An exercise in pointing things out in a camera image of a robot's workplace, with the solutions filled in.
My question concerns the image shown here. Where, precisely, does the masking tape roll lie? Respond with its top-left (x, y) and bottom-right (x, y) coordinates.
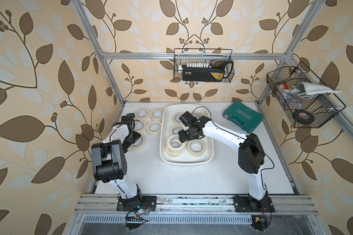
top-left (130, 136), bottom-right (146, 151)
top-left (192, 112), bottom-right (202, 119)
top-left (146, 120), bottom-right (162, 136)
top-left (150, 108), bottom-right (164, 121)
top-left (135, 108), bottom-right (151, 121)
top-left (169, 125), bottom-right (184, 135)
top-left (187, 140), bottom-right (206, 158)
top-left (172, 112), bottom-right (183, 124)
top-left (133, 120), bottom-right (147, 134)

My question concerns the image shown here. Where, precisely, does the white plastic storage tray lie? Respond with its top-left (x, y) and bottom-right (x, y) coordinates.
top-left (160, 103), bottom-right (214, 165)

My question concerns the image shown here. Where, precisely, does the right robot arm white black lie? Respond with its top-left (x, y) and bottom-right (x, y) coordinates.
top-left (178, 111), bottom-right (267, 201)

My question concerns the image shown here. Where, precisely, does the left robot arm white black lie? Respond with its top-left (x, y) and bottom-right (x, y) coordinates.
top-left (91, 113), bottom-right (142, 201)

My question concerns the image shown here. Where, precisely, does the masking tape stack front left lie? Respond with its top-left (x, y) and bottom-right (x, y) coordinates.
top-left (165, 134), bottom-right (186, 158)

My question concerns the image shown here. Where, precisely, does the black yellow box in basket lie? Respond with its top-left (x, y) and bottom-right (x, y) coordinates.
top-left (181, 67), bottom-right (235, 83)

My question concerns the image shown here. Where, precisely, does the black tape roll red label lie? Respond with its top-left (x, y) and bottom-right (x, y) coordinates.
top-left (292, 110), bottom-right (315, 125)

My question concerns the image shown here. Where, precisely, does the green pipe wrench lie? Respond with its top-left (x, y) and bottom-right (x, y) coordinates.
top-left (127, 113), bottom-right (135, 119)

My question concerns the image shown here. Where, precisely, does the green plastic tool case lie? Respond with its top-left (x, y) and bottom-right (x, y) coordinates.
top-left (223, 101), bottom-right (264, 134)

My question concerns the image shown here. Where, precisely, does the grey folded cloth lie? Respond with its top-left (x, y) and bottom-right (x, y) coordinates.
top-left (285, 82), bottom-right (343, 97)

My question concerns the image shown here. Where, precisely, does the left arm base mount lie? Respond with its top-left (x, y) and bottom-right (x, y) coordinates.
top-left (116, 193), bottom-right (157, 212)

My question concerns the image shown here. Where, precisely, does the black wire basket back wall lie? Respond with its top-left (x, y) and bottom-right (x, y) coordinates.
top-left (172, 48), bottom-right (234, 82)

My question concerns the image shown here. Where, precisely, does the black wire basket wall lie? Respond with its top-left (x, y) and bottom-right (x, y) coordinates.
top-left (267, 61), bottom-right (346, 128)
top-left (172, 48), bottom-right (234, 82)

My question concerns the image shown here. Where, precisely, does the aluminium front rail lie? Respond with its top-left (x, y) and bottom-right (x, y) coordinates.
top-left (75, 194), bottom-right (318, 215)

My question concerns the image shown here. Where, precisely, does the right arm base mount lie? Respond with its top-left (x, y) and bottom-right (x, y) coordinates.
top-left (233, 192), bottom-right (275, 213)

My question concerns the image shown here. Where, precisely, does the black wire basket right wall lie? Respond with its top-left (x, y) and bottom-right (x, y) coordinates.
top-left (267, 61), bottom-right (346, 128)

